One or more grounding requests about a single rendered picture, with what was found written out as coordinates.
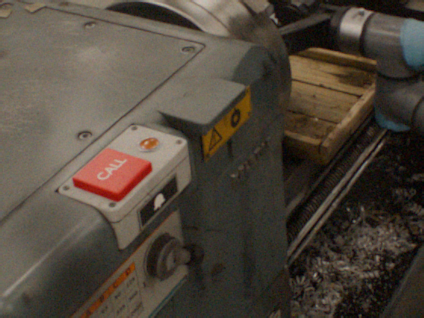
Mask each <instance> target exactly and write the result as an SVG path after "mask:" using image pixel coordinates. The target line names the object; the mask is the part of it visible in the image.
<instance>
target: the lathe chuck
mask: <svg viewBox="0 0 424 318"><path fill-rule="evenodd" d="M189 1H191V2H193V3H195V4H197V5H198V6H200V7H202V8H203V9H204V10H205V11H206V12H209V13H210V14H212V15H213V16H214V17H215V18H216V19H217V20H218V21H219V22H221V24H222V25H224V27H225V28H226V29H227V30H228V31H230V32H231V34H232V36H233V37H234V38H235V39H239V40H242V41H245V42H250V43H254V44H258V45H261V46H263V47H266V48H268V50H269V51H270V52H271V53H272V55H273V56H274V57H275V58H276V60H277V80H278V93H279V111H281V112H283V113H285V110H286V108H287V105H288V102H289V99H290V96H291V91H292V69H291V65H290V61H289V58H288V53H287V51H286V48H285V43H284V42H283V39H282V37H281V36H280V34H279V31H278V30H277V28H276V25H275V24H274V22H272V21H271V19H270V17H269V16H268V14H267V12H265V10H262V11H261V12H260V13H258V14H259V15H260V18H259V19H258V18H257V16H255V17H253V16H252V15H251V14H250V12H248V10H247V9H246V8H245V7H244V6H243V5H241V4H240V3H239V2H238V1H237V0H189Z"/></svg>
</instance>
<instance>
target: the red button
mask: <svg viewBox="0 0 424 318"><path fill-rule="evenodd" d="M150 172H152V165H151V162H150V161H146V160H143V159H141V158H139V157H135V156H132V155H131V154H124V153H122V152H119V151H115V150H114V149H111V148H106V149H105V150H103V152H102V153H100V154H98V155H97V156H96V158H95V159H93V160H92V161H91V162H90V163H88V164H87V165H86V166H85V167H84V168H82V169H81V171H79V172H78V173H77V174H76V175H75V176H74V177H73V178H72V181H73V186H74V187H76V188H78V189H83V190H86V191H87V192H91V193H93V194H96V195H98V196H101V197H103V198H108V199H111V200H113V201H116V202H119V201H121V200H122V199H124V198H125V197H126V196H127V195H128V194H129V193H130V192H131V191H132V190H133V189H134V188H135V187H136V186H137V185H138V184H139V183H140V182H141V181H142V180H143V179H144V178H145V177H146V176H147V175H148V174H149V173H150Z"/></svg>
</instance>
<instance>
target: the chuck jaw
mask: <svg viewBox="0 0 424 318"><path fill-rule="evenodd" d="M237 1H238V2H239V3H240V4H241V5H243V6H244V7H245V8H246V9H247V10H248V12H250V14H251V15H252V16H253V17H255V16H257V18H258V19H259V18H260V15H259V14H258V13H260V12H261V11H262V10H266V9H267V8H268V7H269V5H270V4H269V3H268V2H267V0H237Z"/></svg>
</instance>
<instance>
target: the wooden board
mask: <svg viewBox="0 0 424 318"><path fill-rule="evenodd" d="M288 58H289V61H290V65H291V76H292V86H291V96H290V99H289V102H288V105H287V108H286V110H285V113H284V121H285V120H287V121H286V123H285V137H284V139H283V140H282V141H281V143H282V153H284V154H290V155H293V156H295V157H299V158H303V159H305V160H308V161H312V162H314V163H320V164H325V165H327V163H328V162H330V161H331V159H332V157H333V156H334V154H336V153H337V151H338V150H339V149H340V147H341V146H342V145H343V144H344V143H345V142H346V141H347V140H348V138H349V136H350V135H352V133H353V132H354V131H355V130H356V128H357V127H358V126H359V125H360V124H361V123H362V122H363V120H364V119H366V116H367V115H368V114H369V113H370V111H371V110H372V109H373V108H374V107H375V106H374V96H375V84H374V83H373V81H372V80H375V75H374V73H375V70H376V61H374V60H370V59H367V58H361V57H358V58H357V57H354V56H350V55H345V54H342V53H337V52H334V51H330V50H325V49H322V48H309V49H307V50H304V51H302V52H299V53H297V54H295V55H292V56H288ZM348 58H349V59H348ZM337 66H338V67H340V68H338V67H337ZM344 67H345V69H344ZM346 67H350V68H351V69H346ZM346 71H347V72H346ZM363 72H365V73H368V74H367V75H366V74H365V73H363ZM339 73H340V74H339ZM359 73H361V74H359ZM369 73H371V74H372V75H371V74H370V75H371V77H370V76H369ZM354 74H355V75H354ZM342 77H343V79H342ZM340 78H341V79H340ZM352 78H353V79H352ZM359 78H360V79H359ZM370 78H371V79H370ZM365 79H369V80H365ZM339 81H340V82H341V83H340V82H339ZM319 83H323V85H322V86H321V85H320V84H319ZM353 83H354V84H353ZM363 84H365V85H364V86H363ZM365 86H366V87H365ZM326 87H328V89H327V88H326ZM367 87H368V88H367ZM364 88H365V89H364ZM362 94H363V96H361V97H362V98H358V99H357V97H358V96H360V95H362ZM314 95H315V97H313V96H314ZM359 99H360V100H359ZM361 99H362V100H363V101H362V100H361ZM364 99H365V101H364ZM356 101H357V102H356ZM349 103H351V104H349ZM339 105H340V106H339ZM338 106H339V108H331V107H338ZM314 107H315V109H314ZM295 109H297V111H298V110H300V111H299V112H298V114H295V113H296V112H297V111H295ZM349 109H350V110H349ZM310 110H312V111H310ZM346 110H347V111H346ZM290 111H291V113H290ZM292 111H295V113H294V114H293V113H292ZM321 113H323V114H321ZM335 113H337V114H336V115H335ZM311 114H312V115H313V117H312V115H311ZM314 114H315V116H314ZM316 114H317V115H316ZM295 115H296V116H295ZM303 115H306V116H305V117H302V116H303ZM307 116H308V117H307ZM290 117H291V118H292V119H293V118H294V119H295V118H300V119H299V121H297V119H296V120H293V121H296V122H295V123H293V122H291V121H290V120H291V118H290ZM330 117H331V118H330ZM350 117H351V118H350ZM288 118H289V120H288ZM310 118H312V120H310V122H309V121H308V120H309V119H310ZM316 119H317V121H316ZM335 119H336V120H335ZM337 119H338V120H340V119H342V120H340V121H341V124H340V121H338V120H337ZM300 120H301V122H300ZM304 120H305V121H304ZM324 121H325V122H324ZM327 121H328V122H327ZM303 122H304V123H303ZM315 122H317V123H316V125H313V124H314V123H315ZM287 123H289V124H291V125H290V126H289V125H288V124H287ZM299 123H300V124H301V125H300V124H299ZM333 123H334V124H333ZM295 124H296V125H295ZM297 124H298V127H297ZM324 124H326V125H325V126H324ZM307 125H310V127H308V128H307V127H306V126H307ZM336 125H337V126H336ZM299 126H304V127H302V128H301V127H299ZM319 126H322V127H320V129H319V128H318V130H317V129H314V127H315V128H316V127H319ZM330 126H331V127H332V128H331V129H332V131H333V130H334V132H332V131H331V130H330V131H331V132H328V134H327V135H325V137H327V139H325V138H322V137H323V131H325V133H326V129H328V128H327V127H329V128H330ZM334 127H335V128H334ZM292 129H293V130H292ZM303 129H305V130H303ZM321 129H323V130H321ZM289 130H290V131H289ZM295 130H297V131H298V133H294V131H295ZM306 132H307V133H308V134H307V135H308V136H309V137H310V138H309V137H307V135H306V134H305V133H306ZM286 133H287V134H286ZM314 133H316V134H319V135H320V136H321V137H318V136H313V135H316V134H314ZM333 133H334V134H335V135H334V134H333ZM298 134H299V135H298ZM303 134H304V135H303ZM302 135H303V136H302ZM317 137H318V138H321V139H322V140H323V141H320V140H319V139H317ZM329 137H330V138H331V139H332V141H330V138H329ZM324 139H325V140H324Z"/></svg>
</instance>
